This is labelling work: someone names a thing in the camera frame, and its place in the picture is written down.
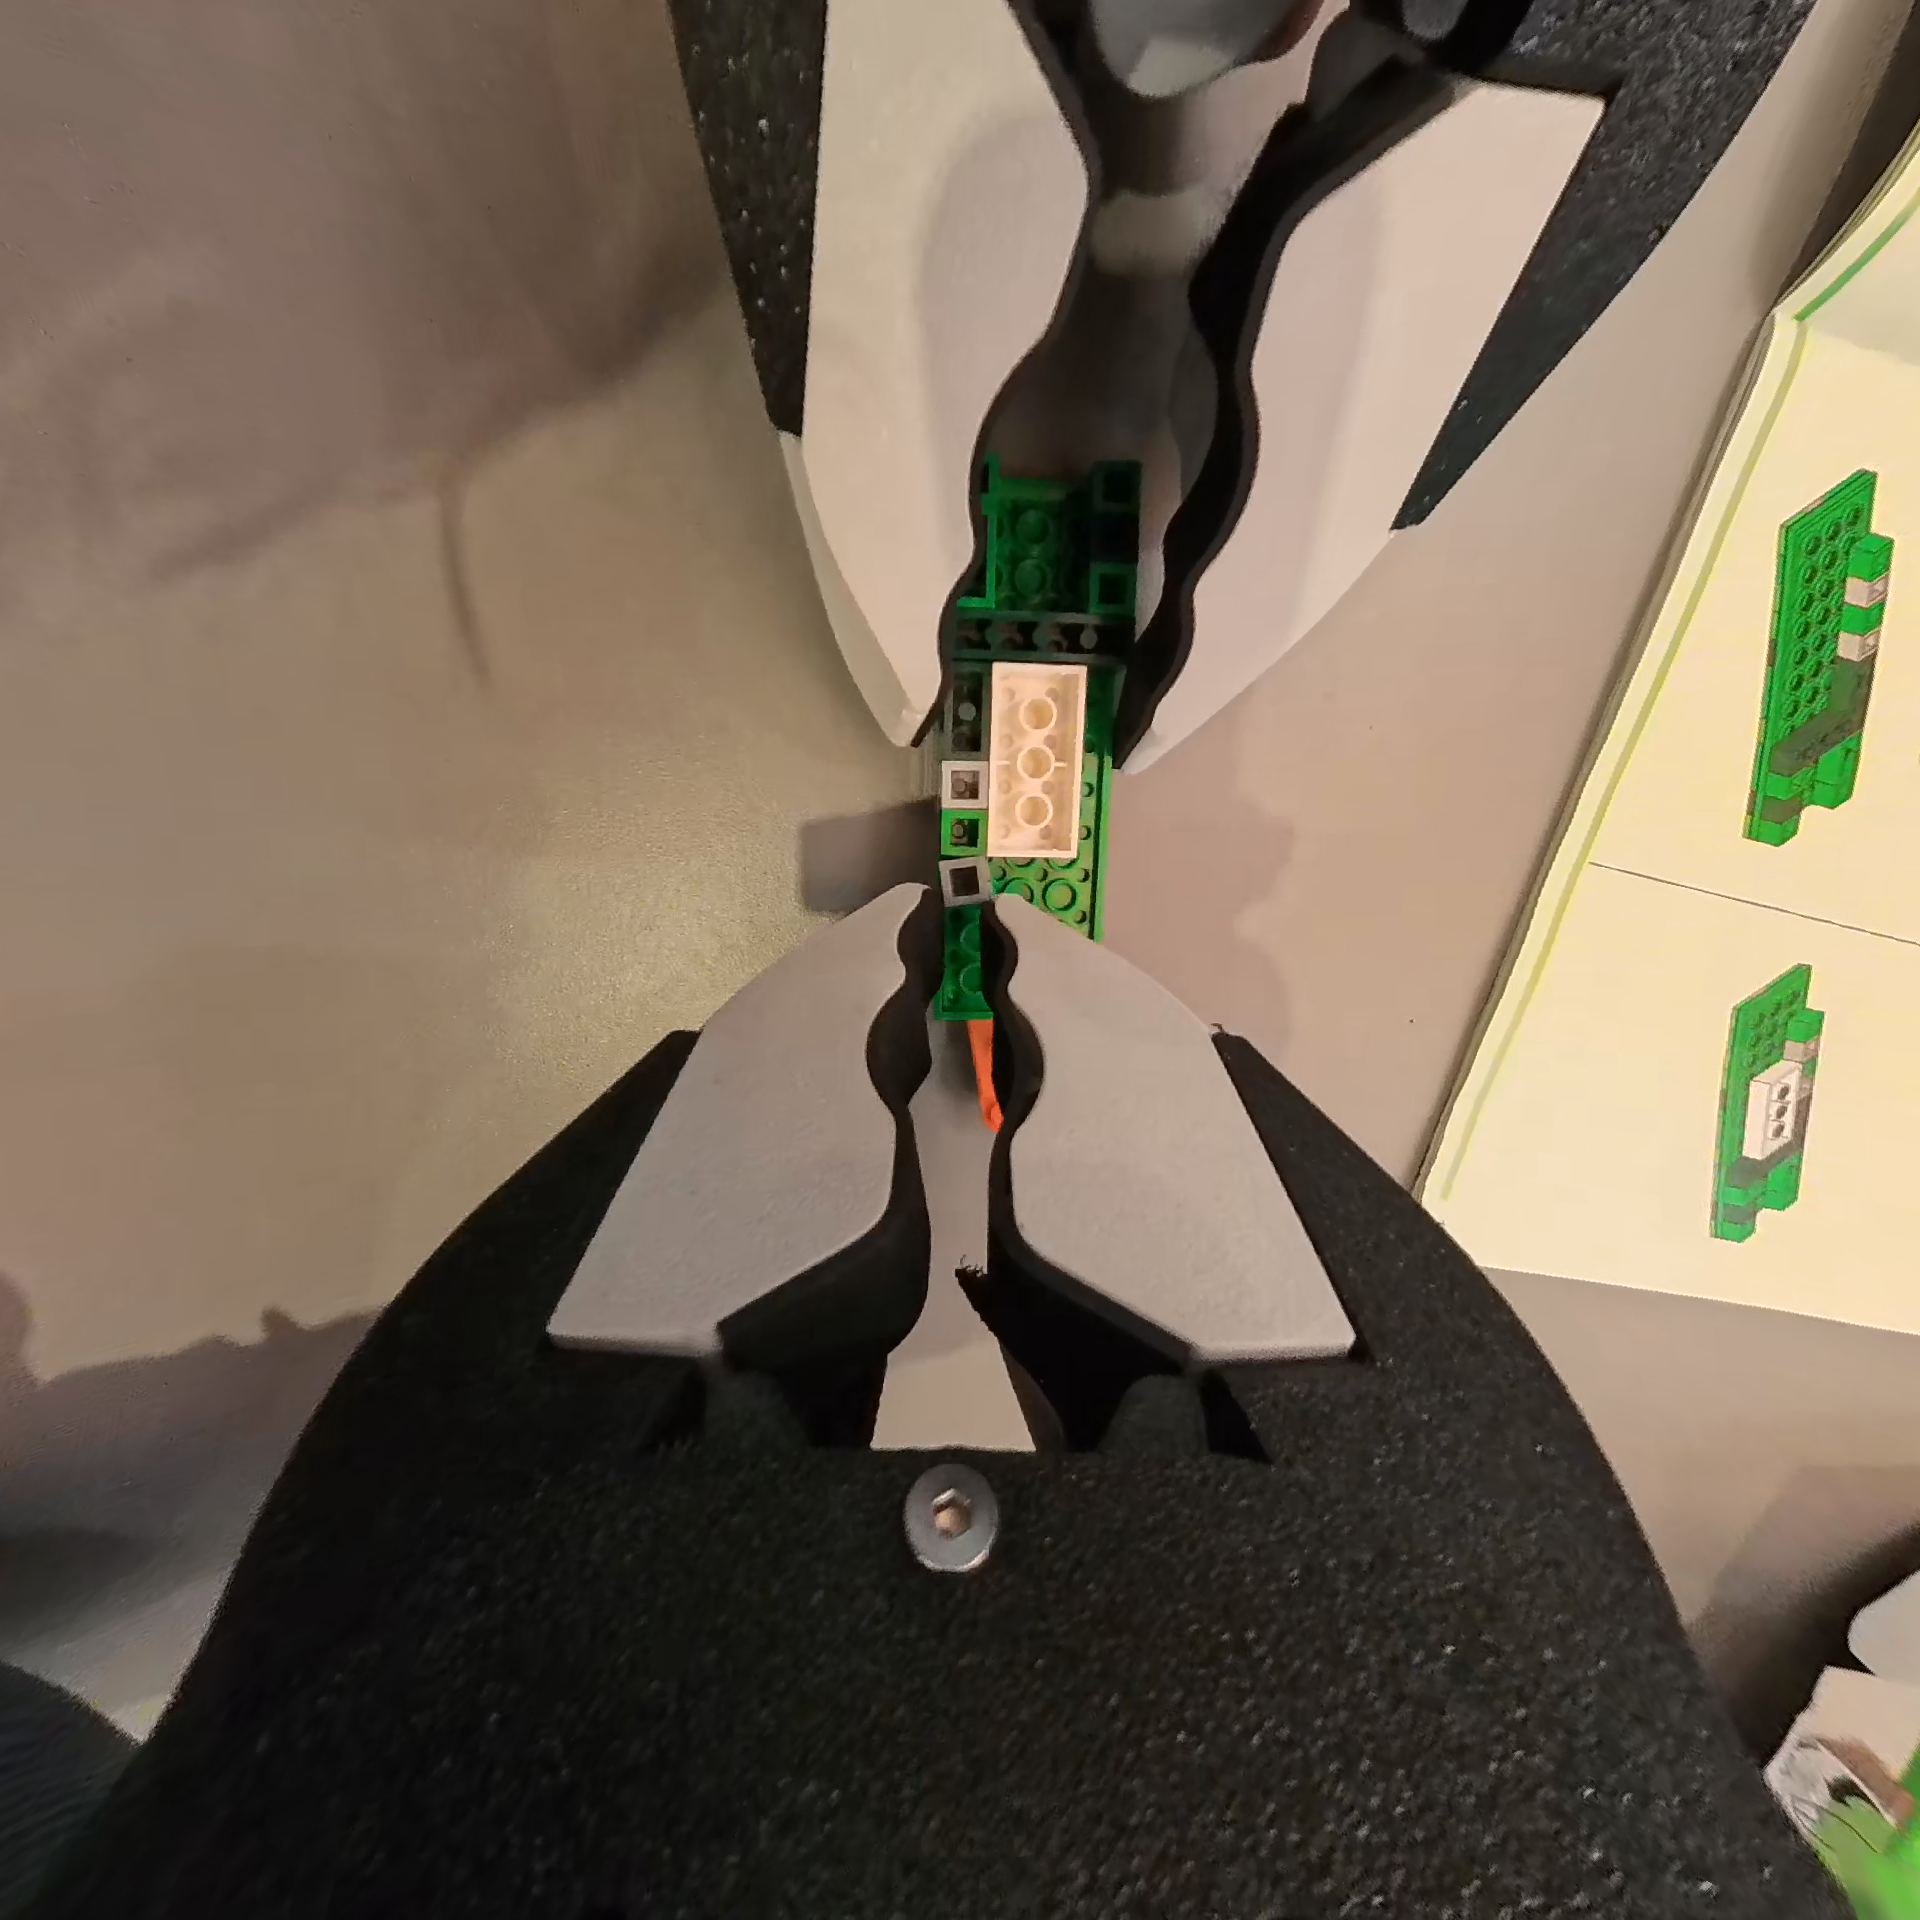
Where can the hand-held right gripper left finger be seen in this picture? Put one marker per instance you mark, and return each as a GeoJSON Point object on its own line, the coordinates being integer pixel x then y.
{"type": "Point", "coordinates": [735, 1156]}

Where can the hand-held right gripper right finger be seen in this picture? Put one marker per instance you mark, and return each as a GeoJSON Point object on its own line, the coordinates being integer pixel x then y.
{"type": "Point", "coordinates": [1169, 1156]}

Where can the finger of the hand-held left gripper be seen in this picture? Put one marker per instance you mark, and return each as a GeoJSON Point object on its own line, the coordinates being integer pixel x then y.
{"type": "Point", "coordinates": [1381, 331]}
{"type": "Point", "coordinates": [902, 375]}

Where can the green brick assembly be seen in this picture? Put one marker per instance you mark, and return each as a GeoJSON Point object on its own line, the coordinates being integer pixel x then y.
{"type": "Point", "coordinates": [1035, 569]}

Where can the small grey brick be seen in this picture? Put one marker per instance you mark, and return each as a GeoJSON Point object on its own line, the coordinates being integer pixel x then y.
{"type": "Point", "coordinates": [962, 881]}

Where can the orange brick piece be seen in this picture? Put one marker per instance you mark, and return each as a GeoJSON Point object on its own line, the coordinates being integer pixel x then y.
{"type": "Point", "coordinates": [988, 1074]}

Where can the green instruction booklet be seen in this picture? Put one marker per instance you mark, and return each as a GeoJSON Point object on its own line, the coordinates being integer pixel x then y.
{"type": "Point", "coordinates": [1651, 749]}

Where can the green and white brick cluster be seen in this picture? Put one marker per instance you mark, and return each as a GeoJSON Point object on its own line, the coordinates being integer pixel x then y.
{"type": "Point", "coordinates": [1845, 1769]}

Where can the dark knit clothing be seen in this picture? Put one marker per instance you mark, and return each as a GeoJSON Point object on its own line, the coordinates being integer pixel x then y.
{"type": "Point", "coordinates": [45, 1802]}

